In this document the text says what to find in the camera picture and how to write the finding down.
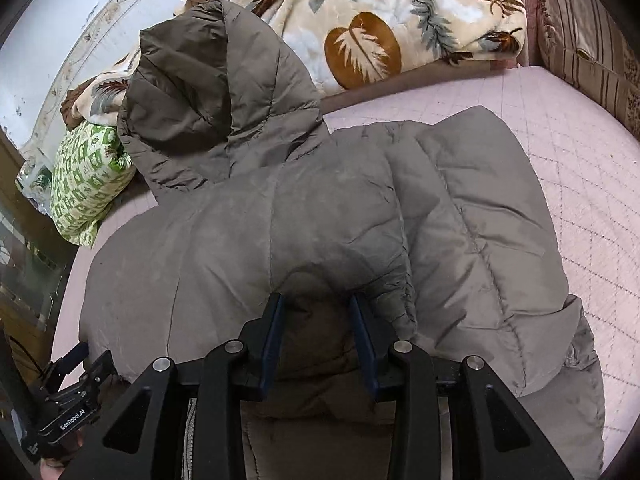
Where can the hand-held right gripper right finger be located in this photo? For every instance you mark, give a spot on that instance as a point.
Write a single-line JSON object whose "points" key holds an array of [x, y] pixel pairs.
{"points": [[364, 345]]}

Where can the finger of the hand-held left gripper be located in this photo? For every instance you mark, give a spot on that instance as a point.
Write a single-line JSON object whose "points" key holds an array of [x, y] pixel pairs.
{"points": [[70, 357], [100, 367]]}

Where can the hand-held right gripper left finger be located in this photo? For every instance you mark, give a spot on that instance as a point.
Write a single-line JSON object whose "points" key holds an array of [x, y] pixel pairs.
{"points": [[273, 345]]}

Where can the grey-brown hooded puffer jacket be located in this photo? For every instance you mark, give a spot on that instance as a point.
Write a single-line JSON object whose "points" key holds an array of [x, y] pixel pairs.
{"points": [[310, 220]]}

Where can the person's left hand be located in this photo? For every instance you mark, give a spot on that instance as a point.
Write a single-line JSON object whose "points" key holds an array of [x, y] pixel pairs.
{"points": [[52, 471]]}

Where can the wooden cabinet with glass door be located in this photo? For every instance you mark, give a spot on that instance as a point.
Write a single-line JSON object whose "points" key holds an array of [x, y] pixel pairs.
{"points": [[25, 260]]}

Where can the clear plastic bag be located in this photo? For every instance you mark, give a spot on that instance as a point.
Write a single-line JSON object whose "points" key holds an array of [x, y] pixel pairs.
{"points": [[35, 180]]}

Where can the green and white patterned pillow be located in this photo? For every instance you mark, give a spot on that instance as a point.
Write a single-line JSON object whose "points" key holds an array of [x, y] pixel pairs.
{"points": [[85, 175]]}

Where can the pink quilted bed sheet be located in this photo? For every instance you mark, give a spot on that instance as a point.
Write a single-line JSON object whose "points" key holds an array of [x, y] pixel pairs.
{"points": [[565, 140]]}

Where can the leaf print fleece blanket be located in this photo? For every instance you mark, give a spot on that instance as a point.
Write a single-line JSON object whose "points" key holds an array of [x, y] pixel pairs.
{"points": [[360, 15]]}

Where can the striped beige cushion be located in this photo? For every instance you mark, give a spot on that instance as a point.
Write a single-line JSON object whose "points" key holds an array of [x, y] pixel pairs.
{"points": [[585, 30]]}

